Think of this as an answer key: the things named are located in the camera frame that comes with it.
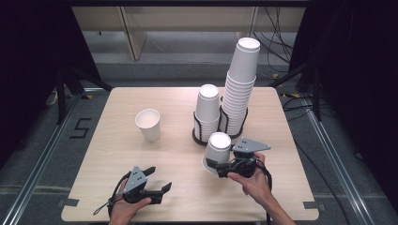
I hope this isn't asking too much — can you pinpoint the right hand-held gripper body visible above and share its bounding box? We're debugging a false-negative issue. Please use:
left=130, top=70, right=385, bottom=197
left=219, top=136, right=272, bottom=179

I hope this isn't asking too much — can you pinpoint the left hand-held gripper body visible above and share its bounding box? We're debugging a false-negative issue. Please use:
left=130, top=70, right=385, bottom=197
left=121, top=165, right=164, bottom=205

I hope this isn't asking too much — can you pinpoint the white paper cup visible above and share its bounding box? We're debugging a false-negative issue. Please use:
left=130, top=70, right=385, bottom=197
left=134, top=108, right=161, bottom=143
left=201, top=131, right=233, bottom=174

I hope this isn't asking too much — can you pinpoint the dark wooden cup holder rack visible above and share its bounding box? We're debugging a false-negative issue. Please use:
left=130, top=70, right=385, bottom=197
left=191, top=104, right=249, bottom=147

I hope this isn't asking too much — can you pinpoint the short stack of white cups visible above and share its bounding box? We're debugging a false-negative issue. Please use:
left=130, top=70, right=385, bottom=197
left=193, top=83, right=222, bottom=143

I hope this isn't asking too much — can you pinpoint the tall stack of white cups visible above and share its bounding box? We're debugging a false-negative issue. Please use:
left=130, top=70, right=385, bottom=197
left=219, top=37, right=261, bottom=137

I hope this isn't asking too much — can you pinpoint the person's left hand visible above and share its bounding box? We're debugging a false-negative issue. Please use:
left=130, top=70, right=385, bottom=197
left=108, top=196, right=153, bottom=225

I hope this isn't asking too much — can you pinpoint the person's right hand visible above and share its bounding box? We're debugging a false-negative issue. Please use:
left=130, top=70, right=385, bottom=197
left=227, top=152, right=274, bottom=203

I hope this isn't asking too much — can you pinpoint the grey tape strip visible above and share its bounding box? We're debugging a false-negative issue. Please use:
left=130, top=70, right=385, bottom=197
left=57, top=198, right=80, bottom=208
left=302, top=201, right=327, bottom=211

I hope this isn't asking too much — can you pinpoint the black metal stand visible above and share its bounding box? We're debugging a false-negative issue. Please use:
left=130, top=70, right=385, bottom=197
left=55, top=64, right=115, bottom=126
left=268, top=60, right=324, bottom=122

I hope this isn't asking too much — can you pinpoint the black curtain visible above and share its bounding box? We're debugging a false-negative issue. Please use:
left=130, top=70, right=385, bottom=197
left=0, top=0, right=102, bottom=163
left=289, top=0, right=398, bottom=207

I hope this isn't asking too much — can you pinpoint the beige wooden cabinet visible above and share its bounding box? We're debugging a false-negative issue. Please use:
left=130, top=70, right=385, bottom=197
left=71, top=6, right=307, bottom=62

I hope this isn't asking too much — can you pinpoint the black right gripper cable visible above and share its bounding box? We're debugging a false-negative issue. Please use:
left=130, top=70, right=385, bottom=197
left=254, top=157, right=274, bottom=225

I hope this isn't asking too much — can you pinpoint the black floor cable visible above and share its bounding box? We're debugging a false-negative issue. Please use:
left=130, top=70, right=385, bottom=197
left=281, top=93, right=352, bottom=225

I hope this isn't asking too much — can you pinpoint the metal floor rail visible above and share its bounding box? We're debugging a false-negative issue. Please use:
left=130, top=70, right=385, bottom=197
left=303, top=99, right=398, bottom=221
left=0, top=92, right=84, bottom=225

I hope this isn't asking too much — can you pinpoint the bundle of black cables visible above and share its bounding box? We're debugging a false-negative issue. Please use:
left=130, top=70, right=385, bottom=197
left=253, top=7, right=297, bottom=65

